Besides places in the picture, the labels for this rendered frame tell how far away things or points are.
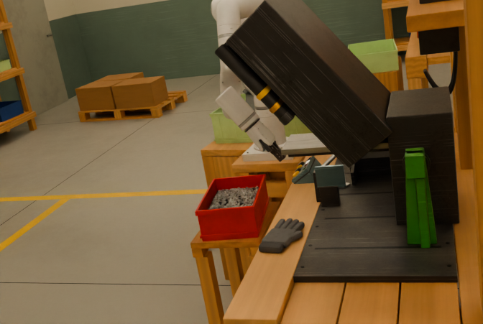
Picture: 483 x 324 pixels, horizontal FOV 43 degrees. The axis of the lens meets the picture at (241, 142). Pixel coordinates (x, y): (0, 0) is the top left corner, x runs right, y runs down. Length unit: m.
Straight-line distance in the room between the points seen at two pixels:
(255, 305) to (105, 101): 6.62
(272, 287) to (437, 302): 0.42
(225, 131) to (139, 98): 4.52
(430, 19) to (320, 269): 0.71
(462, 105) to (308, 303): 1.00
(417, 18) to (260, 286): 0.79
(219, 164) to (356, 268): 1.70
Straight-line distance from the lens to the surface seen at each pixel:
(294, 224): 1.95
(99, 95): 8.10
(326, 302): 1.62
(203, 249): 2.25
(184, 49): 10.05
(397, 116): 1.80
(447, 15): 1.55
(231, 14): 2.32
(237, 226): 2.17
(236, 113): 2.26
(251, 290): 1.68
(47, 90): 9.78
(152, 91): 7.68
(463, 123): 2.31
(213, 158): 3.29
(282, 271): 1.74
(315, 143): 2.00
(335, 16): 9.33
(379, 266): 1.71
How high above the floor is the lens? 1.74
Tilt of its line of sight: 17 degrees down
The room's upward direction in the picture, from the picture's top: 10 degrees counter-clockwise
